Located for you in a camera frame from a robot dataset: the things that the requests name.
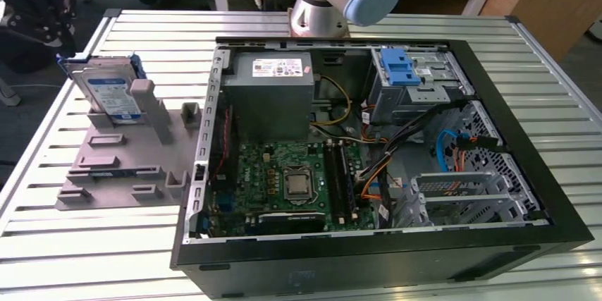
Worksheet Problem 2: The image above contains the hard disk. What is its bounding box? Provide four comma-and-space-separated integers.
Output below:
56, 53, 148, 126

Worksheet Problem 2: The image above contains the blue data wire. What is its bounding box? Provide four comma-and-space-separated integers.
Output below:
435, 130, 471, 175

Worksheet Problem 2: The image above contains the black orange power wire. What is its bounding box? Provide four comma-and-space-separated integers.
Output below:
454, 135, 507, 174

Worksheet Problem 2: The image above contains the silver disk bay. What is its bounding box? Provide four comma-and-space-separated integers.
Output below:
396, 172, 539, 228

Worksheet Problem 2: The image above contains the grey parts rack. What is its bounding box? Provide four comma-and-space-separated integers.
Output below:
53, 80, 206, 212

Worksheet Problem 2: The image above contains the grey power supply unit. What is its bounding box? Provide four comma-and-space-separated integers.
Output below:
220, 50, 316, 145

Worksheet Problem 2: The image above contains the green motherboard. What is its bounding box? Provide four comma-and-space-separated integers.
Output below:
206, 140, 378, 237

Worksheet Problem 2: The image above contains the CPU socket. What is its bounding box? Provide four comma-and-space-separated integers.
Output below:
279, 165, 319, 207

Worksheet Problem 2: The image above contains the silver CPU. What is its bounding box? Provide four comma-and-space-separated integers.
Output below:
284, 173, 312, 199

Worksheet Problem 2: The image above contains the blue drive latch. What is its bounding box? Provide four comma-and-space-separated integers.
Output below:
380, 49, 420, 87

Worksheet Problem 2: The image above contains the black RAM slot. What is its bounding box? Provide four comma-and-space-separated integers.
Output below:
335, 140, 358, 221
323, 140, 346, 223

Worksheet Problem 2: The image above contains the black graphics card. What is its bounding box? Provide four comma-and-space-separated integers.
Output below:
244, 211, 327, 235

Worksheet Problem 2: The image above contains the silver optical drive cage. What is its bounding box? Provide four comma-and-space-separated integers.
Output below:
366, 47, 474, 125

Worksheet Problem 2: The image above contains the black open PC case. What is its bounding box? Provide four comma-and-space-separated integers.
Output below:
168, 36, 597, 298

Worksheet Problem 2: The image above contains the yellow wire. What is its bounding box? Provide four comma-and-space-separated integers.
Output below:
312, 74, 354, 128

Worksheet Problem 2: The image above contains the black wire bundle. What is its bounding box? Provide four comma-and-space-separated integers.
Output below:
375, 98, 479, 161

